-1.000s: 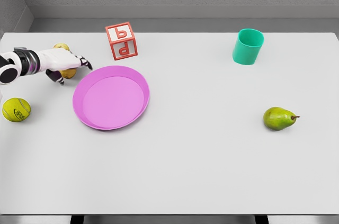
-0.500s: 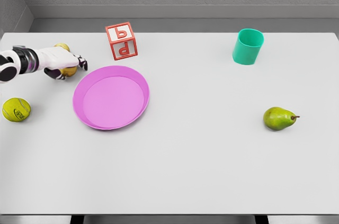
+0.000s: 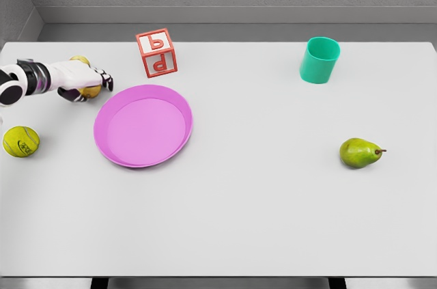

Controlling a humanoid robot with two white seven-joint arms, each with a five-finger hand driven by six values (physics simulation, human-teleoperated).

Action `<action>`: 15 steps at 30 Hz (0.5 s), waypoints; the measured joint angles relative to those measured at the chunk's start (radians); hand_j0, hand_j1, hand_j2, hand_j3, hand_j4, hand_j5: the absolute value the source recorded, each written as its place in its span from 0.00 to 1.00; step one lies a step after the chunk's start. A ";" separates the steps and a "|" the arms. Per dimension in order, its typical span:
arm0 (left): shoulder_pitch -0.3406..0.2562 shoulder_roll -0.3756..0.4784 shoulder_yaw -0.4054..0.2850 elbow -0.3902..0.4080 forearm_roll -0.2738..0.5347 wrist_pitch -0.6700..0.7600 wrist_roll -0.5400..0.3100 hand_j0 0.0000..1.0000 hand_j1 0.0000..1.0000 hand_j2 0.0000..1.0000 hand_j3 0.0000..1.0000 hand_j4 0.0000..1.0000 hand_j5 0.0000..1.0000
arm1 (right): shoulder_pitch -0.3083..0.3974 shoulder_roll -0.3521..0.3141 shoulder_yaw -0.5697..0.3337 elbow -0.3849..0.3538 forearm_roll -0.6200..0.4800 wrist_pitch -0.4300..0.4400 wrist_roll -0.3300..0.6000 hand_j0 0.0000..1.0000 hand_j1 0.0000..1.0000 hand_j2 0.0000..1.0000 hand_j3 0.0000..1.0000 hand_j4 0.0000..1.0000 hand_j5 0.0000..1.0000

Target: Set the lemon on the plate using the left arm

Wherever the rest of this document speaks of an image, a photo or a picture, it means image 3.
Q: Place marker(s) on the pink round plate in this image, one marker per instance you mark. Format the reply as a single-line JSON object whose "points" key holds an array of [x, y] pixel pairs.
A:
{"points": [[143, 126]]}

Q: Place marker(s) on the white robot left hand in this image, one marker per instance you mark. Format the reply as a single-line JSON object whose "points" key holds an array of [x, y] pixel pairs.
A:
{"points": [[82, 75]]}

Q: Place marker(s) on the green pear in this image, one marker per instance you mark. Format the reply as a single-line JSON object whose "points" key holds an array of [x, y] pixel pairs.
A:
{"points": [[358, 153]]}

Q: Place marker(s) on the yellow tennis ball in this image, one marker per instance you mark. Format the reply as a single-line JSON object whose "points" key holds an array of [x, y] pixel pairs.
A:
{"points": [[21, 141]]}

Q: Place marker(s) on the red letter block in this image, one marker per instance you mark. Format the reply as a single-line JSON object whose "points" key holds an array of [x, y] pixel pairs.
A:
{"points": [[157, 52]]}

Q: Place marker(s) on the yellow lemon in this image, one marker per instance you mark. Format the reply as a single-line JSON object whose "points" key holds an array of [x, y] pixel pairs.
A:
{"points": [[91, 91]]}

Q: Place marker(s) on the green cup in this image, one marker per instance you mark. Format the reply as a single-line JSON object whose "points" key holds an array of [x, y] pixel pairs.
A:
{"points": [[320, 60]]}

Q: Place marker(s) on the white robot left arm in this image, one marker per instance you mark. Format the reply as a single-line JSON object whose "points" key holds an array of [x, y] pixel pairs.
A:
{"points": [[24, 80]]}

